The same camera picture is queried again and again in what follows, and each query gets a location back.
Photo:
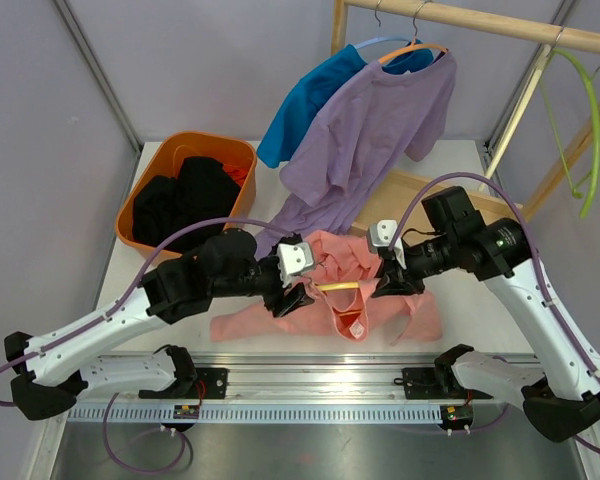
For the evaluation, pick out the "orange brown hanger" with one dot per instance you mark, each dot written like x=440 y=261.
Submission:
x=414 y=45

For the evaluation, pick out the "pink t shirt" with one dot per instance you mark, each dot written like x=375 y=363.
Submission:
x=351 y=315

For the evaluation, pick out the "light blue hanger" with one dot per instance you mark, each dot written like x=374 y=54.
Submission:
x=379 y=38

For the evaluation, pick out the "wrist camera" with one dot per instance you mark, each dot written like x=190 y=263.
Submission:
x=379 y=237
x=294 y=261

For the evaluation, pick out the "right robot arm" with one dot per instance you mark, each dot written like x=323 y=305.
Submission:
x=562 y=398

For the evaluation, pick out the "lime green hanger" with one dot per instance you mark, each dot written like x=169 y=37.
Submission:
x=588 y=137

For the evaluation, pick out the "cream yellow hanger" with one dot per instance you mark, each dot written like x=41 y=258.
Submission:
x=330 y=276

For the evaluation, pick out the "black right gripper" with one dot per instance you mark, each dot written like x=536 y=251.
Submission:
x=398 y=280

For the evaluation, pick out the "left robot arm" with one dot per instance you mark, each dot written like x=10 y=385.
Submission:
x=55 y=370

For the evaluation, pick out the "orange t shirt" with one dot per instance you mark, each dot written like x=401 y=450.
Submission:
x=238 y=175

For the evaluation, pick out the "lilac t shirt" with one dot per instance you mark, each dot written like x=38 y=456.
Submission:
x=379 y=115

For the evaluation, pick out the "aluminium mounting rail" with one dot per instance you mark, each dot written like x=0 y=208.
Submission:
x=313 y=417

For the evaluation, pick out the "orange plastic basket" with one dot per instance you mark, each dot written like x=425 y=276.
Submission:
x=168 y=160

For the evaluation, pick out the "wooden clothes rack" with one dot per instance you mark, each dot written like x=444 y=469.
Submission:
x=541 y=33

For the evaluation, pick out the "black t shirt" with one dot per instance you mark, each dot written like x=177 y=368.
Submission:
x=202 y=190

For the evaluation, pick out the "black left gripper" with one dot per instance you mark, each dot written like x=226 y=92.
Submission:
x=281 y=304

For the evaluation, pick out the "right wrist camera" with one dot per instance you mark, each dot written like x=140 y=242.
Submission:
x=379 y=237

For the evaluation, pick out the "blue t shirt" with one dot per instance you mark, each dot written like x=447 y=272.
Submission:
x=295 y=115

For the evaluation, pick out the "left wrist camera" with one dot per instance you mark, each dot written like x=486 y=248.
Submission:
x=294 y=261

